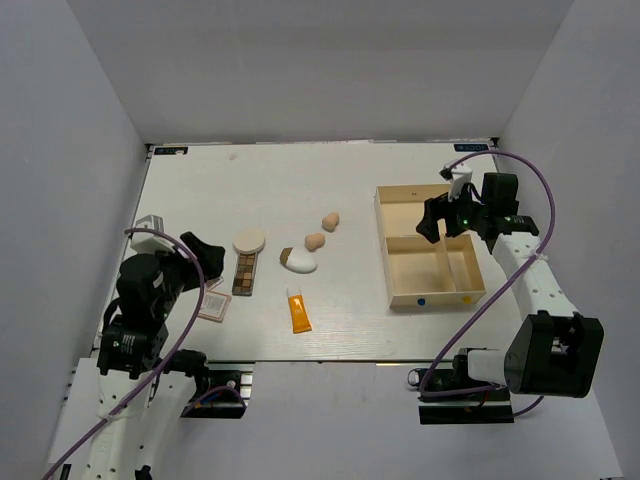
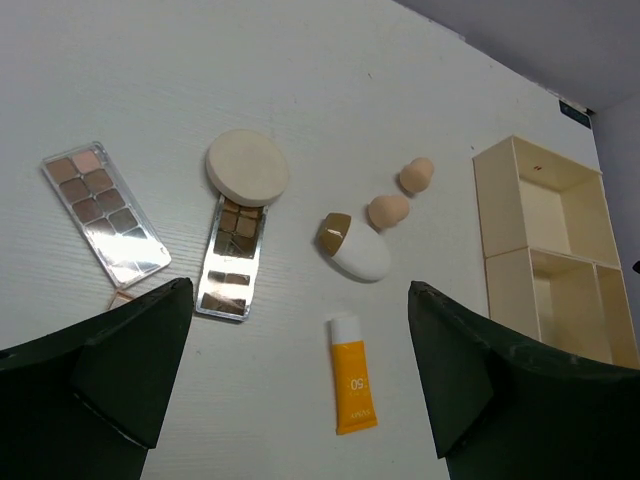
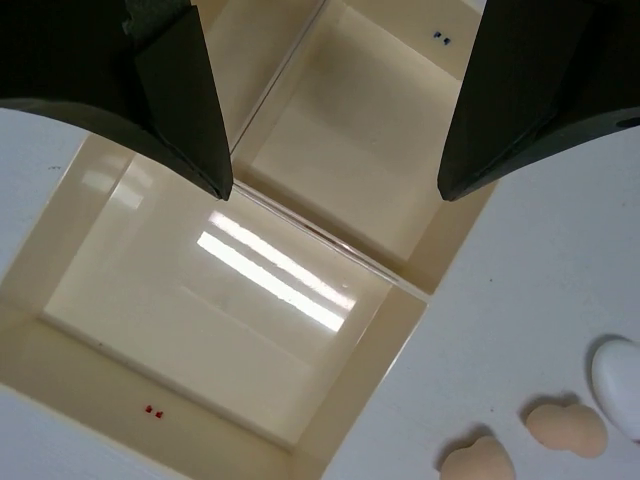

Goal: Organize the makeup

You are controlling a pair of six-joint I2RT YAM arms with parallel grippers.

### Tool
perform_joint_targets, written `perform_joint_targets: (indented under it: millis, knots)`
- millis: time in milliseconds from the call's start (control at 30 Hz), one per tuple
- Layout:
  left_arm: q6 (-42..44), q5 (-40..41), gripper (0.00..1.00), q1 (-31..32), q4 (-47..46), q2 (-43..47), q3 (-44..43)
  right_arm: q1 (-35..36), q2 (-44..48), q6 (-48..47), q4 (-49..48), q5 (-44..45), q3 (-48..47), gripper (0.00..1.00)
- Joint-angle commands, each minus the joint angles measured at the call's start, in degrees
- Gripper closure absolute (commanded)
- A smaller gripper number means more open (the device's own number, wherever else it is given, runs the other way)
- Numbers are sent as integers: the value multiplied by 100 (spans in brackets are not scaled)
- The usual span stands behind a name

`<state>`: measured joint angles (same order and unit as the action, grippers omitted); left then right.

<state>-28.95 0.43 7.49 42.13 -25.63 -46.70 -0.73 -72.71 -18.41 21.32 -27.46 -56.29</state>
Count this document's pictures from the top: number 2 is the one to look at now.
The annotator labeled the dark XDOF label right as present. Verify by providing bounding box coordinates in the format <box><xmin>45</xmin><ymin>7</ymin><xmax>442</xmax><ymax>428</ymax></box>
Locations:
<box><xmin>559</xmin><ymin>100</ymin><xmax>592</xmax><ymax>129</ymax></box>

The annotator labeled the beige makeup sponge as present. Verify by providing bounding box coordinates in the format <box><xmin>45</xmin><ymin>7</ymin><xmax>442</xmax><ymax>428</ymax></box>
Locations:
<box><xmin>398</xmin><ymin>157</ymin><xmax>435</xmax><ymax>195</ymax></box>
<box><xmin>367</xmin><ymin>195</ymin><xmax>410</xmax><ymax>230</ymax></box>

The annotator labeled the round white powder puff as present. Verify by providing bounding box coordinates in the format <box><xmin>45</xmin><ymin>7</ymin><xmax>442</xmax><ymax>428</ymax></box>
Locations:
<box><xmin>205</xmin><ymin>129</ymin><xmax>290</xmax><ymax>207</ymax></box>

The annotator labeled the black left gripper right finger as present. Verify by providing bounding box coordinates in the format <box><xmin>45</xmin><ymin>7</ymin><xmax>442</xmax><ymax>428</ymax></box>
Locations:
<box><xmin>408</xmin><ymin>281</ymin><xmax>639</xmax><ymax>479</ymax></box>

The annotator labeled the cream plastic organizer box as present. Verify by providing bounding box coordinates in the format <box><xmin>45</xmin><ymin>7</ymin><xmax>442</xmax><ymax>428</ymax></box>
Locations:
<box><xmin>473</xmin><ymin>136</ymin><xmax>639</xmax><ymax>369</ymax></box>

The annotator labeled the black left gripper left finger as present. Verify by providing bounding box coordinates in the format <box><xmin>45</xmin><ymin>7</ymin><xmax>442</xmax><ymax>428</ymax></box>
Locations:
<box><xmin>1</xmin><ymin>278</ymin><xmax>193</xmax><ymax>479</ymax></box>

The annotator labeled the silver mirrored eyeshadow palette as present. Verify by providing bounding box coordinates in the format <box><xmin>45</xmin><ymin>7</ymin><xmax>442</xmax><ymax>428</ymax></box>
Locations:
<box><xmin>194</xmin><ymin>195</ymin><xmax>268</xmax><ymax>323</ymax></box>

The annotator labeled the brown ten-pan eyeshadow palette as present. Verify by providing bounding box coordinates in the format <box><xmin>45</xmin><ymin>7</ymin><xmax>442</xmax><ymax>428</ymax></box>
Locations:
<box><xmin>41</xmin><ymin>141</ymin><xmax>171</xmax><ymax>289</ymax></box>

